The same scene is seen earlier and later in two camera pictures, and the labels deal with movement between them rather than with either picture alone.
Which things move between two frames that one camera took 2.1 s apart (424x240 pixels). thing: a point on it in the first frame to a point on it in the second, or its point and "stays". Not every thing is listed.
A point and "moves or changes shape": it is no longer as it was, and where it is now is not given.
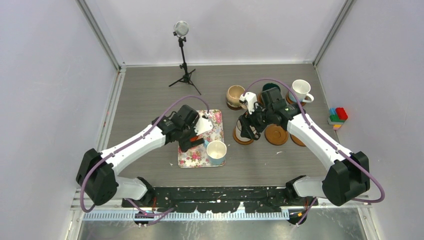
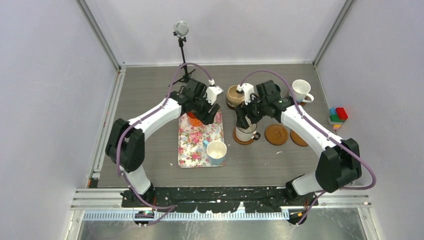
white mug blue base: x=291 y=97 moves or changes shape
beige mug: x=233 y=96 stays
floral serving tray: x=196 y=155 stays
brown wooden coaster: x=239 y=141 stays
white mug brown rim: x=238 y=130 stays
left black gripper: x=185 y=143 to x=207 y=118
